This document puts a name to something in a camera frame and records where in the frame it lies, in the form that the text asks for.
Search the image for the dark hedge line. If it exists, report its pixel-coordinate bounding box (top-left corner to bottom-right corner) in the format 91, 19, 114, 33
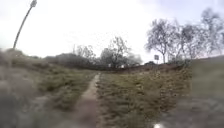
43, 52, 144, 70

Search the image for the grass field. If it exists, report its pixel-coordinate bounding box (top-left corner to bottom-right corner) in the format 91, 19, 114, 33
0, 54, 224, 128

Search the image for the narrow dirt path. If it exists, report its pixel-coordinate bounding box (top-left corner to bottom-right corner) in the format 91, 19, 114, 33
68, 73, 102, 128

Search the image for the row of bare trees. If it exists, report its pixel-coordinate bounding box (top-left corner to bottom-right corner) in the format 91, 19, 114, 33
71, 7, 224, 68

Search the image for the tall street lamp pole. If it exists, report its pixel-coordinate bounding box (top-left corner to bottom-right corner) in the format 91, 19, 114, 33
12, 0, 38, 50

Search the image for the sign on post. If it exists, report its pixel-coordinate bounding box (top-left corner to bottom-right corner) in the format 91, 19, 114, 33
153, 54, 160, 65

